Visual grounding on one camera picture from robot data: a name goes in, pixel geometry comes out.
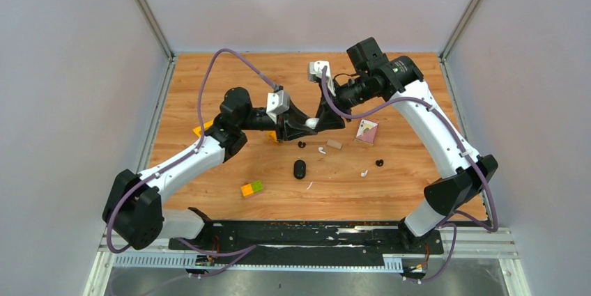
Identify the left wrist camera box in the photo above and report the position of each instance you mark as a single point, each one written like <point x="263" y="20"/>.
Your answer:
<point x="277" y="103"/>

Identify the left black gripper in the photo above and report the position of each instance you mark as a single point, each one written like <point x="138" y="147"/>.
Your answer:
<point x="288" y="125"/>

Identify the black oval case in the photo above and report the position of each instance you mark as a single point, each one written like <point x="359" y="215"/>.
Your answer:
<point x="299" y="169"/>

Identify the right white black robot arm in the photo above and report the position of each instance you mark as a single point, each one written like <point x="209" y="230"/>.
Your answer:
<point x="464" y="172"/>

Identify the small wooden block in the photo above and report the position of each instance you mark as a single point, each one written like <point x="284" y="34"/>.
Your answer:
<point x="334" y="144"/>

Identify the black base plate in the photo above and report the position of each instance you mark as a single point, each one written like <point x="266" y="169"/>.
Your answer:
<point x="312" y="243"/>

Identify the orange triangular plastic piece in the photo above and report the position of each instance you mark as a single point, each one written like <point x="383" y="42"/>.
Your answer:
<point x="199" y="130"/>

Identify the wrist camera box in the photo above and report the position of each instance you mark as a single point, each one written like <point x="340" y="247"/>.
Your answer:
<point x="277" y="103"/>
<point x="320" y="73"/>

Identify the pink card box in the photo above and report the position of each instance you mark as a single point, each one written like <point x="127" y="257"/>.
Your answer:
<point x="366" y="132"/>

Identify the orange green toy brick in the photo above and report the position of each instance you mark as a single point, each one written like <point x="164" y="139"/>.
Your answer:
<point x="251" y="188"/>

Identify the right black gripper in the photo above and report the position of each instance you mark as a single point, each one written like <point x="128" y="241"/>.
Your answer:
<point x="329" y="118"/>

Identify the yellow toy brick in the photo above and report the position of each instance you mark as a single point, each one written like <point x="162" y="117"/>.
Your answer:
<point x="272" y="136"/>

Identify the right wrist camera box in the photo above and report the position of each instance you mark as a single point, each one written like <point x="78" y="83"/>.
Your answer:
<point x="320" y="73"/>

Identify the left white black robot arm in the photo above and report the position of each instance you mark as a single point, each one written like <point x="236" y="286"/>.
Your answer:
<point x="134" y="209"/>

